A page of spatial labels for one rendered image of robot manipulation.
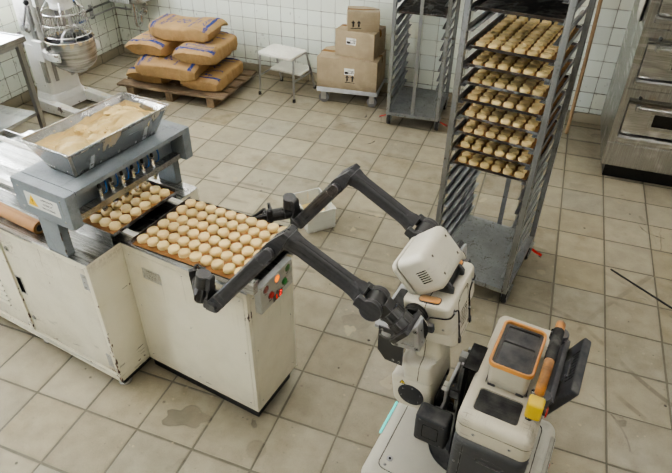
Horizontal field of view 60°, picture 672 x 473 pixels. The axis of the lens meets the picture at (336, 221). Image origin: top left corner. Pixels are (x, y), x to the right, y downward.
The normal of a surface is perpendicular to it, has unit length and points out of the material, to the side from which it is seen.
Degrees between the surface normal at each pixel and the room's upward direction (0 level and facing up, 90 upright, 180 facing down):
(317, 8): 90
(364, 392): 0
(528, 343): 0
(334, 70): 89
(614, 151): 90
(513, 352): 0
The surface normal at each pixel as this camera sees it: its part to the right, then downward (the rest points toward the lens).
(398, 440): 0.00, -0.82
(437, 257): 0.65, -0.35
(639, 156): -0.35, 0.54
